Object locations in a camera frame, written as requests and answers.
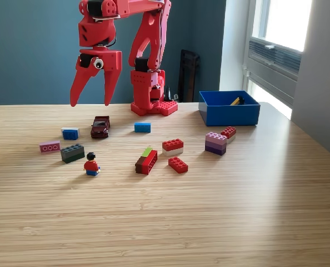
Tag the dark red toy car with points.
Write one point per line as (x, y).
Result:
(99, 128)

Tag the black brick stack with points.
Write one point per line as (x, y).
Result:
(72, 154)

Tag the yellow toy digger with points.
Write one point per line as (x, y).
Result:
(234, 102)

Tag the blue plastic bin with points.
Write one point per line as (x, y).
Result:
(231, 115)

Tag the plain blue brick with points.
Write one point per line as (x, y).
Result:
(142, 127)

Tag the blue and white brick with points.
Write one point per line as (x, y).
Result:
(70, 134)

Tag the black table clamp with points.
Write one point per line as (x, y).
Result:
(168, 94)

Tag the black chair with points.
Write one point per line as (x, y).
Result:
(191, 78)

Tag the toy figure red shirt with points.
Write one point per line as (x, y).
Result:
(91, 166)

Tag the brown red green brick stack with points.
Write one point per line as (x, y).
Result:
(145, 164)

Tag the large red and white brick stack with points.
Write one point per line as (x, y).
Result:
(172, 147)

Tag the flat red brick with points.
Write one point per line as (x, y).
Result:
(178, 165)

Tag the pink and purple brick stack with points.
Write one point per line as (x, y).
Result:
(215, 144)

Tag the small red and white brick stack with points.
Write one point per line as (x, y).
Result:
(229, 133)

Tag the grey ventilation unit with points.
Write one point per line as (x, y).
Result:
(273, 66)

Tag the window with white frame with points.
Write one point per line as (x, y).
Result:
(281, 19)

